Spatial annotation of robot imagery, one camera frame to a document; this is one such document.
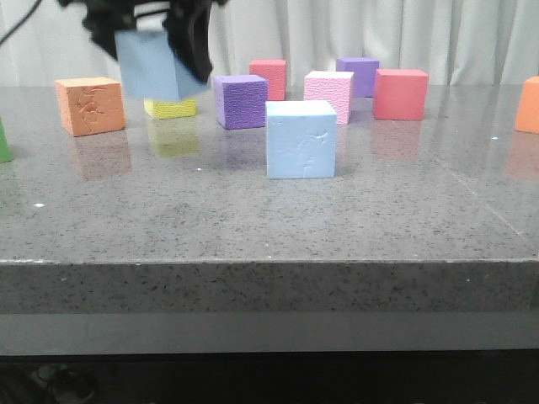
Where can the front purple foam cube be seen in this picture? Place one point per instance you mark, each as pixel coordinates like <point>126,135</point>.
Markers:
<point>240,101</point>

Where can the green foam cube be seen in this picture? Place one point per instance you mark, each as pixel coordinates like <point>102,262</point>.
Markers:
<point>5,152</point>

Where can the right orange foam cube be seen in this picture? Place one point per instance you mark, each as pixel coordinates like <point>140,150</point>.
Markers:
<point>527,116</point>

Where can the back purple foam cube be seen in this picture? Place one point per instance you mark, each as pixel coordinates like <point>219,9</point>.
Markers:
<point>364,69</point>

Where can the orange foam cube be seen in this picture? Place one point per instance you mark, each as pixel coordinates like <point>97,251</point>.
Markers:
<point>527,116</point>
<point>90,105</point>

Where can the left orange foam cube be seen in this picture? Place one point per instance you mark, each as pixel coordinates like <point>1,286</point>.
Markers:
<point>90,105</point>

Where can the purple foam cube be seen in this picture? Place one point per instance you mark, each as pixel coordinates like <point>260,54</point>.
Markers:
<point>364,69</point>
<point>240,101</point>

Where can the pink foam cube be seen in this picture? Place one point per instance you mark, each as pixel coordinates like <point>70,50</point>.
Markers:
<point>334,87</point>

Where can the yellow foam cube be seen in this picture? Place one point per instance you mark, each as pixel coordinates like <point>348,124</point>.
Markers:
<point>161,110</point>

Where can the light blue foam cube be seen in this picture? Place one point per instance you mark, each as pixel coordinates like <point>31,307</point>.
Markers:
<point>149,69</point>
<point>300,139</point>

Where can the grey-white curtain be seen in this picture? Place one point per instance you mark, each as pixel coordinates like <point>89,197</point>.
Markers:
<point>455,42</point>

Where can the red foam cube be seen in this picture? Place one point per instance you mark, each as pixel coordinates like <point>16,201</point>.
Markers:
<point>400,94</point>
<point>274,71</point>

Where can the right red foam cube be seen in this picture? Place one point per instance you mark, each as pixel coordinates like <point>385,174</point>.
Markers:
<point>400,94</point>

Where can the back red foam cube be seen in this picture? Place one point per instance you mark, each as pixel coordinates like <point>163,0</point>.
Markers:
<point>274,71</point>

